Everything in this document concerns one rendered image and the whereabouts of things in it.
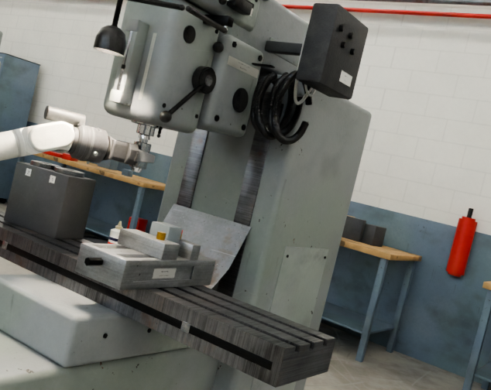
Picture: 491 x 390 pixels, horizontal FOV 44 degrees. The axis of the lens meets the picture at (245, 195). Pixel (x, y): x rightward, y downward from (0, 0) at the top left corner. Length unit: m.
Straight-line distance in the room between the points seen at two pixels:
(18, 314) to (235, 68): 0.85
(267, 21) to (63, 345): 1.05
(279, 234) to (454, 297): 3.82
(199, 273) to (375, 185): 4.35
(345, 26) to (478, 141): 4.00
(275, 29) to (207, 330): 0.95
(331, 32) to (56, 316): 0.97
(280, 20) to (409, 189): 3.98
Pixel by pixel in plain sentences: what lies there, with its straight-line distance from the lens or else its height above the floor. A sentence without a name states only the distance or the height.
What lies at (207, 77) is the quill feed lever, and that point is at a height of 1.46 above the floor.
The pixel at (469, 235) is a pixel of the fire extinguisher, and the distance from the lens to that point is 5.42.
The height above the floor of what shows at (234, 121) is 1.38.
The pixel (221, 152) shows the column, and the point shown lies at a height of 1.29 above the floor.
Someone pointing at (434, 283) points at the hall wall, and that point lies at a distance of 5.62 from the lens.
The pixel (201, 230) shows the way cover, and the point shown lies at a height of 1.04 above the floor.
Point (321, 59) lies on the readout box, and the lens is 1.64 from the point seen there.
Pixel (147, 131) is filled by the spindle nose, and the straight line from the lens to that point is 1.64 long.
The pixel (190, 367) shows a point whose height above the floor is 0.66.
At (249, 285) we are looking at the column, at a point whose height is 0.92.
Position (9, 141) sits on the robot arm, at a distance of 1.53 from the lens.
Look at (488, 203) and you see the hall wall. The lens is 5.54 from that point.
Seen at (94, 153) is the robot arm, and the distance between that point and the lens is 1.58.
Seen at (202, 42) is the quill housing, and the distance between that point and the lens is 1.64.
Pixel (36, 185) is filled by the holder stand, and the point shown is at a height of 1.06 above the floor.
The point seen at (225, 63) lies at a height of 1.52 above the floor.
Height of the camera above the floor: 1.25
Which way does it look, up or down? 2 degrees down
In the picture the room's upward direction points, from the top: 14 degrees clockwise
